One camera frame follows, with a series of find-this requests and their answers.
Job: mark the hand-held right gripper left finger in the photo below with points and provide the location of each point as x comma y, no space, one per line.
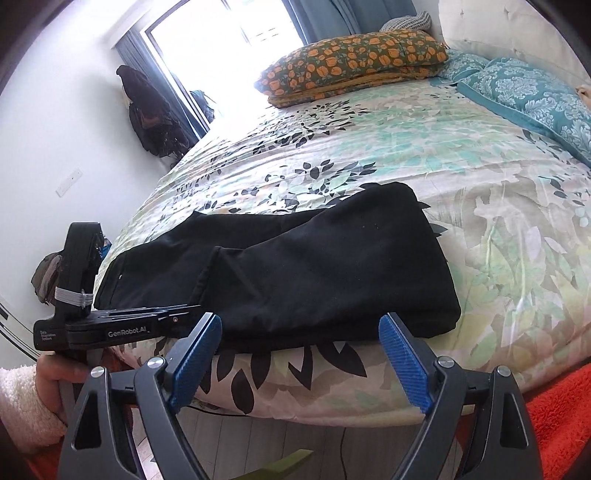
194,364

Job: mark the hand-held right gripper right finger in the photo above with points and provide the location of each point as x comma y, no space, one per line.
406,364

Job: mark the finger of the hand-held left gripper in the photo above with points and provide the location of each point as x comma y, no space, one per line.
152,313

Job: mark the black pants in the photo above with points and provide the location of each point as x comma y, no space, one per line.
323,267

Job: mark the person's left forearm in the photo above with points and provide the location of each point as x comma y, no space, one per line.
23,406

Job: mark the person's left hand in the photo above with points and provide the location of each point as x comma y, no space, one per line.
55,374

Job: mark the pile of mixed clothes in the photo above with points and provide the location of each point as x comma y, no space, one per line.
46,277

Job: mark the green floor item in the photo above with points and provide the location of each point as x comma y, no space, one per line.
291,466

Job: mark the bed with floral sheet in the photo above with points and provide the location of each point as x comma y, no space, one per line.
485,221

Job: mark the dark hanging clothes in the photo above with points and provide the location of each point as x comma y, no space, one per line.
147,120

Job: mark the blue bag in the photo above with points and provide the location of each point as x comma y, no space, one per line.
203,106

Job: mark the narrow blue curtain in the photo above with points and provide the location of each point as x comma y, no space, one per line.
138,55

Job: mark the large teal patterned pillow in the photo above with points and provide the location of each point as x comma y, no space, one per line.
535,97

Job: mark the small teal patterned pillow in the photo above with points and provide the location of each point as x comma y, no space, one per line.
461,67

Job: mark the orange floral pillow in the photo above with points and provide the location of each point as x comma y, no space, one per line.
351,60

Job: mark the beige scarf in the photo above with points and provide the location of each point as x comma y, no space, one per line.
585,92

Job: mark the checkered grey pillow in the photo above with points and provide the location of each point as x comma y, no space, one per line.
406,22

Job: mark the cream padded headboard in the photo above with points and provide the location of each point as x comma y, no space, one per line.
508,27

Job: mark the white wall socket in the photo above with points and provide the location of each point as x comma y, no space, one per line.
69,181

